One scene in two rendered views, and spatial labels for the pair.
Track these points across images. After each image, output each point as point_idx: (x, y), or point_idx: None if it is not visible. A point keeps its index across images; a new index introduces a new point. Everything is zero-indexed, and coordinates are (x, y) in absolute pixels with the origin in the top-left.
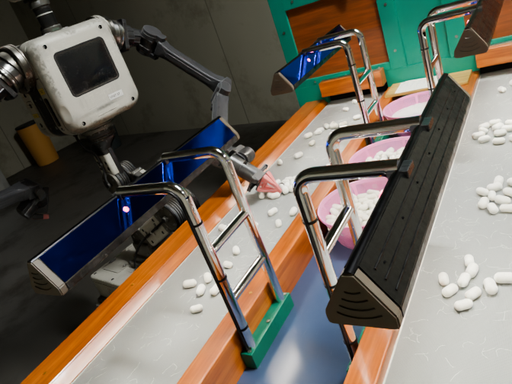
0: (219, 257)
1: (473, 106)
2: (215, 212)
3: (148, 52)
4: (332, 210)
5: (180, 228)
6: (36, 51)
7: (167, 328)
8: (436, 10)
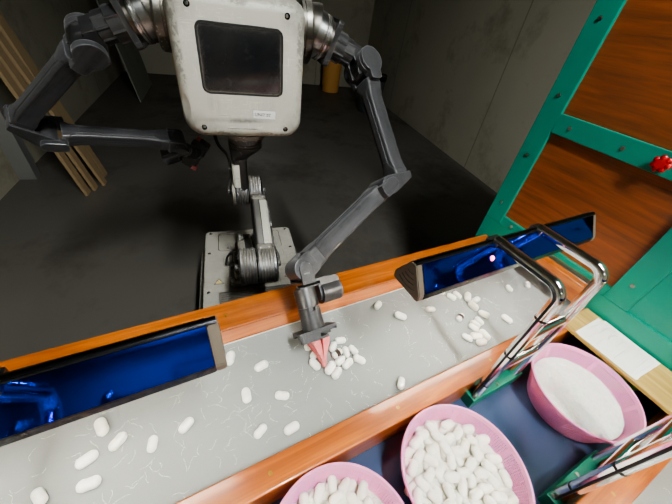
0: (174, 408)
1: (655, 482)
2: (252, 322)
3: (352, 82)
4: (316, 492)
5: (209, 311)
6: (170, 2)
7: (0, 485)
8: None
